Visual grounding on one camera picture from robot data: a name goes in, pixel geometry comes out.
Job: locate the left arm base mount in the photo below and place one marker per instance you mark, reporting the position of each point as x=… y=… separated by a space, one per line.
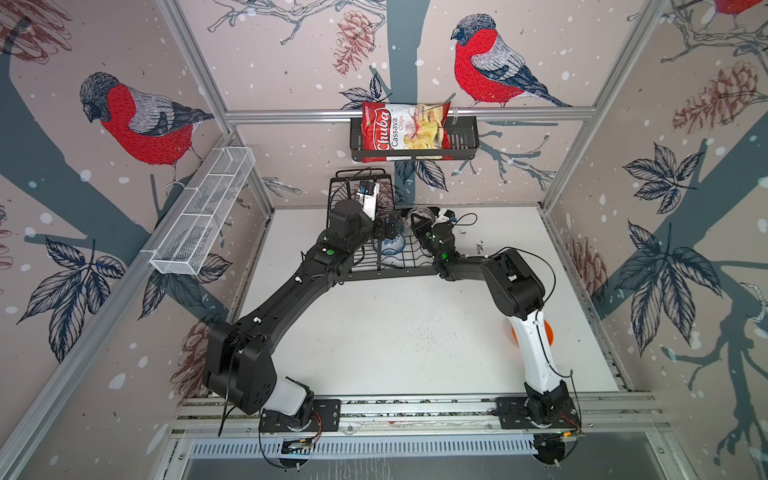
x=317 y=415

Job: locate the green patterned ceramic bowl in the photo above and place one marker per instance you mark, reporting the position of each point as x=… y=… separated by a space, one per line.
x=421 y=213

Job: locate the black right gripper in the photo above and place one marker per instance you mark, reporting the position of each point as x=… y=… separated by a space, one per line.
x=423 y=226

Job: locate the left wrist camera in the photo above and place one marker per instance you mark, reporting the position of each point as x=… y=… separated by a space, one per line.
x=367 y=193

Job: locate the black wire dish rack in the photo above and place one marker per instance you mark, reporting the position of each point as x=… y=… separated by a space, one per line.
x=390 y=221

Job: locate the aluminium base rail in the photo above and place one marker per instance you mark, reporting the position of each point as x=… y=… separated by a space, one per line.
x=602 y=412

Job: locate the blue floral ceramic bowl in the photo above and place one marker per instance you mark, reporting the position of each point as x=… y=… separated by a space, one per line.
x=390 y=247

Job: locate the red cassava chips bag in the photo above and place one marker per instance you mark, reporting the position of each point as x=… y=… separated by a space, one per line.
x=393 y=127

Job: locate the orange plastic bowl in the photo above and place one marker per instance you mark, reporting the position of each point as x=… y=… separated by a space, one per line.
x=547 y=333

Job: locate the white wire mesh shelf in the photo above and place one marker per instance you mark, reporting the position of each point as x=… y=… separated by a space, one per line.
x=189 y=241

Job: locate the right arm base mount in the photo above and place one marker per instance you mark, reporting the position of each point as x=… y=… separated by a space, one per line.
x=520 y=412

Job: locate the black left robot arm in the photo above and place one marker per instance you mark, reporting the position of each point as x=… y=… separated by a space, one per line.
x=239 y=365

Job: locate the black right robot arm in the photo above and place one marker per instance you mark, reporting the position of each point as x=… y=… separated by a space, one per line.
x=519 y=295

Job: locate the black wall shelf basket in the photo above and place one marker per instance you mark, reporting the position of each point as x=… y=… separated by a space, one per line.
x=462 y=134

